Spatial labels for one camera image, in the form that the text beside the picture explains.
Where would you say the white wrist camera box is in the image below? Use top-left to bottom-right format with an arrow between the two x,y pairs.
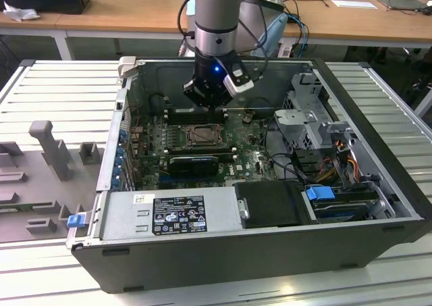
222,61 -> 254,96

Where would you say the long wooden desk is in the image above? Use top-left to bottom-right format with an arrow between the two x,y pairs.
0,0 -> 432,49

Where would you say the grey plastic case handle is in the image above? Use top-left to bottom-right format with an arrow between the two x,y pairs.
117,56 -> 146,82

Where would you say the hard disk in blue carrier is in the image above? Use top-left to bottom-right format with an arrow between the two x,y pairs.
303,185 -> 371,224

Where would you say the grey parts rack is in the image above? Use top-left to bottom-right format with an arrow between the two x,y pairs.
0,120 -> 105,245

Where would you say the black grey PC case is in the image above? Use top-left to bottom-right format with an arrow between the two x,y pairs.
65,56 -> 431,295

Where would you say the orange yellow wire bundle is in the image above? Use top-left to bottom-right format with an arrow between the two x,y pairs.
317,140 -> 359,185

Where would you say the green motherboard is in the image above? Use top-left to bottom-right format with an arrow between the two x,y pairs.
134,111 -> 281,190

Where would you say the white paper sheet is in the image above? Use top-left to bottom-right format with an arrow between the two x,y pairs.
330,0 -> 378,9

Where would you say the black graphics card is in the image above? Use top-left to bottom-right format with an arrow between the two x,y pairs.
168,155 -> 219,178

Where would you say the black RAM slot bank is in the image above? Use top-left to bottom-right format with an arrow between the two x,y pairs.
167,107 -> 227,125
164,146 -> 238,162

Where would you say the silver metal drive cage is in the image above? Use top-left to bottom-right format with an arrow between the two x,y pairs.
272,71 -> 358,151

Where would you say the black plastic bay cover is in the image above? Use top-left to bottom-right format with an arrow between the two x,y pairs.
232,180 -> 318,229

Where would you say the grey flat pad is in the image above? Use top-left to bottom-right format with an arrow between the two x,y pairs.
377,0 -> 428,14

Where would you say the blue case latch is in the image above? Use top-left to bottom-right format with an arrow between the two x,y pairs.
67,213 -> 85,228

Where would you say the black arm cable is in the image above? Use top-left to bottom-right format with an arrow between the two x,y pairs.
238,0 -> 271,82

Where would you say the CPU socket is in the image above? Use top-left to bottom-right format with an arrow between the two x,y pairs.
182,122 -> 225,149

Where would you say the silver power supply unit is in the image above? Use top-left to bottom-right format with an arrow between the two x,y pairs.
99,186 -> 244,241

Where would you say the green RAM stick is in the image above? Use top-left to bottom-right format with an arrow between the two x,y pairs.
0,203 -> 34,215

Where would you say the crumpled white paper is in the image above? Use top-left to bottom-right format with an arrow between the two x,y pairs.
3,0 -> 41,22

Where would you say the metal socket cover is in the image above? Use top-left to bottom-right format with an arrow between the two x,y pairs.
184,124 -> 223,147

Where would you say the pale blue teach pendant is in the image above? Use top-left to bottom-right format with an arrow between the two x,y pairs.
251,14 -> 290,59

